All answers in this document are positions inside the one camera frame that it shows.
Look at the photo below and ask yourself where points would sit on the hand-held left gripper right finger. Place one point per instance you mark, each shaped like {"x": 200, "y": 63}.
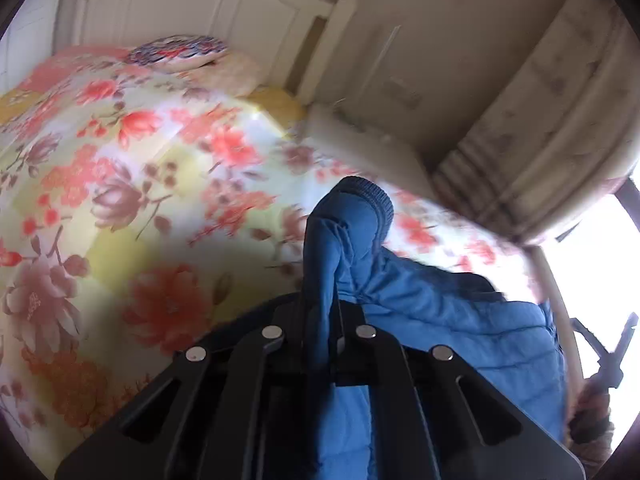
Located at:
{"x": 400, "y": 400}

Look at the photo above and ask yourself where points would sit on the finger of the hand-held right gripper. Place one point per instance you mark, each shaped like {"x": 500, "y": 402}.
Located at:
{"x": 585, "y": 335}
{"x": 627, "y": 337}

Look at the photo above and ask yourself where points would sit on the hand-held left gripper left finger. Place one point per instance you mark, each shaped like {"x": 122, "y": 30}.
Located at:
{"x": 240, "y": 390}

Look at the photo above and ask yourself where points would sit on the blue quilted jacket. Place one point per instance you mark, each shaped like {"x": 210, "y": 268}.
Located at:
{"x": 435, "y": 320}

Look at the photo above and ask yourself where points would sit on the person's right hand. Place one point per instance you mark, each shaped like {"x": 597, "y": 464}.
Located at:
{"x": 592, "y": 420}

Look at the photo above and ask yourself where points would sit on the beige windowsill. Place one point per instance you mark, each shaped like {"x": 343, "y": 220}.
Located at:
{"x": 555, "y": 305}

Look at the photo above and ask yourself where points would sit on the printed cream curtain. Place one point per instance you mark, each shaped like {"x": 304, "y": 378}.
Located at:
{"x": 540, "y": 125}

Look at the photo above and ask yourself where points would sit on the floral bedspread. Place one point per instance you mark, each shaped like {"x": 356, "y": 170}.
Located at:
{"x": 125, "y": 170}

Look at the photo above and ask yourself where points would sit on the white nightstand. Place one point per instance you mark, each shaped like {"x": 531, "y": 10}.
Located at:
{"x": 360, "y": 145}

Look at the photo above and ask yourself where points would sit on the beige pillow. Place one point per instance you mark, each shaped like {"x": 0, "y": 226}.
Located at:
{"x": 227, "y": 75}

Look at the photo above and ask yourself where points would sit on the patterned round cushion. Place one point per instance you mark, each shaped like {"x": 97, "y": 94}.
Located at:
{"x": 177, "y": 51}

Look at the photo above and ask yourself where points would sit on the white wooden headboard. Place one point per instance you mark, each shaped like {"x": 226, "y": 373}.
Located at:
{"x": 210, "y": 5}

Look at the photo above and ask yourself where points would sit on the white wardrobe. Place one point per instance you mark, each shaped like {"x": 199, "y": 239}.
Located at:
{"x": 25, "y": 40}

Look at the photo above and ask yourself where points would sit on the dark window frame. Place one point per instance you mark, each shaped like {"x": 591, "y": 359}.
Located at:
{"x": 625, "y": 192}

